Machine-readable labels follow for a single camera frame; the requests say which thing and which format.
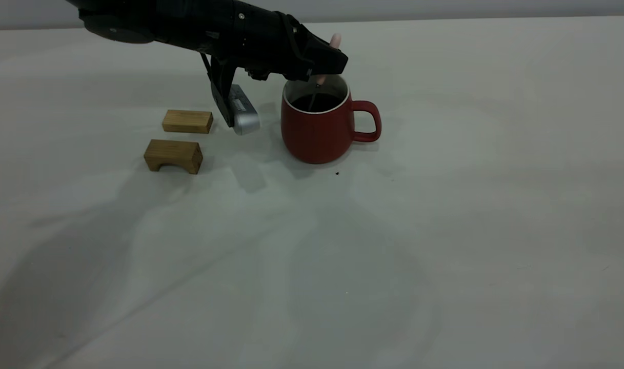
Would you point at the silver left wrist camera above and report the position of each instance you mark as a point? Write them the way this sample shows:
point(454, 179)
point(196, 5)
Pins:
point(245, 115)

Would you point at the wooden block with arched notch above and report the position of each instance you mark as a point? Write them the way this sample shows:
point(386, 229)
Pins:
point(173, 154)

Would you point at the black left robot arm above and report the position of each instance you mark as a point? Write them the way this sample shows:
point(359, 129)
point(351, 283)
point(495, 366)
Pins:
point(137, 20)

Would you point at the flat rectangular wooden block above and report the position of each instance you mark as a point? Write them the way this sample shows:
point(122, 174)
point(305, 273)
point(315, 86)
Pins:
point(188, 122)

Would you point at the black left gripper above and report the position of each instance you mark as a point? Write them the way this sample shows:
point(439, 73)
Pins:
point(265, 46)

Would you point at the dark coffee liquid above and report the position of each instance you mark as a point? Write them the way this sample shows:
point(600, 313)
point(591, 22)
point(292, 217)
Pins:
point(324, 104)

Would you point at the red ceramic mug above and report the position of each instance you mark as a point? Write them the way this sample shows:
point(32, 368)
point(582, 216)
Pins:
point(312, 136)

